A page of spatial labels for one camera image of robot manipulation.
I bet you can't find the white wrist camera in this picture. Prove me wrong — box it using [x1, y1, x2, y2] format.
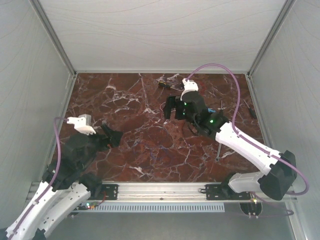
[180, 78, 199, 97]
[67, 114, 97, 136]

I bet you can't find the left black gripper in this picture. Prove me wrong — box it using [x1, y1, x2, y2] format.
[80, 123, 124, 169]

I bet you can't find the left black mount plate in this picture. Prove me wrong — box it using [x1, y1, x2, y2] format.
[91, 183, 119, 201]

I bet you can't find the right black mount plate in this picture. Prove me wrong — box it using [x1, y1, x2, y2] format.
[199, 184, 251, 201]

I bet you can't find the blue toy drill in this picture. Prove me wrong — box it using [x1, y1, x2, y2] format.
[207, 108, 216, 113]

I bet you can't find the black mount plate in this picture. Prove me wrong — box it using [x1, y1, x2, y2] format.
[199, 184, 251, 201]
[91, 183, 119, 201]

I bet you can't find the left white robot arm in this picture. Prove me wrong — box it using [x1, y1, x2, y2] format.
[0, 124, 123, 240]

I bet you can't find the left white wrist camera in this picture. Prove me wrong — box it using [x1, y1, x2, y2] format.
[67, 114, 97, 136]

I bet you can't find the blue wire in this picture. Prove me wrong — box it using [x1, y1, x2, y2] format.
[129, 139, 171, 161]

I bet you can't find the small black screwdriver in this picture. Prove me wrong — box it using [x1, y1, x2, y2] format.
[244, 100, 257, 119]

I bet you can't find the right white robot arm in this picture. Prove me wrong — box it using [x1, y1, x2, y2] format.
[163, 91, 298, 201]

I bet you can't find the small circuit board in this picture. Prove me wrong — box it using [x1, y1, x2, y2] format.
[84, 201, 100, 210]

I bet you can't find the black yellow screwdriver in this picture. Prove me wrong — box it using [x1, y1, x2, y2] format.
[158, 81, 174, 89]

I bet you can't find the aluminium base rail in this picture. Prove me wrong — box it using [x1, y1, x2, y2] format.
[27, 181, 298, 203]

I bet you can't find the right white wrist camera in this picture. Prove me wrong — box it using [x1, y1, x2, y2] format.
[180, 78, 199, 97]

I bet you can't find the silver wrench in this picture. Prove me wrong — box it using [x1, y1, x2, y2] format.
[215, 143, 222, 162]

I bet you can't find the grey slotted cable duct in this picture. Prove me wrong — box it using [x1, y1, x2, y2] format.
[93, 202, 225, 213]

